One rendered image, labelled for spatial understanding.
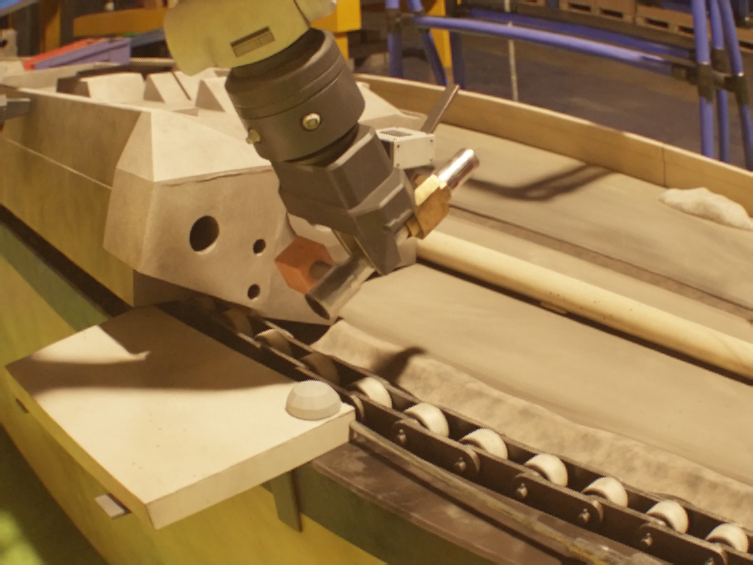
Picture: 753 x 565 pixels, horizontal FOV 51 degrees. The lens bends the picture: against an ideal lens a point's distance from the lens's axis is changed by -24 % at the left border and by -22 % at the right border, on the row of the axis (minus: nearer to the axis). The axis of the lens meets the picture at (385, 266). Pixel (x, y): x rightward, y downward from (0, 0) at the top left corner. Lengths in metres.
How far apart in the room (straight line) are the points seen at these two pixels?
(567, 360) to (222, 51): 0.45
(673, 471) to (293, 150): 0.39
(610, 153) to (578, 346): 0.61
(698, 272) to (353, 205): 0.53
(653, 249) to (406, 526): 0.62
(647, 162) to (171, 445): 0.95
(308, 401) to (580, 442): 0.22
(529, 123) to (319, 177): 0.91
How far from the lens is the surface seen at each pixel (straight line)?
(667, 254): 1.17
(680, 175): 1.41
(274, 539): 0.86
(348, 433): 0.75
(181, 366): 0.82
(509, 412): 0.83
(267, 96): 0.66
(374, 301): 1.03
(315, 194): 0.73
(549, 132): 1.57
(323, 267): 0.79
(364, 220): 0.71
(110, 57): 2.74
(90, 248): 1.02
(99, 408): 0.77
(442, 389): 0.87
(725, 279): 1.11
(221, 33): 0.65
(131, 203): 0.83
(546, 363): 0.90
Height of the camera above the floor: 1.17
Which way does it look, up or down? 22 degrees down
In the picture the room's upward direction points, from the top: 3 degrees counter-clockwise
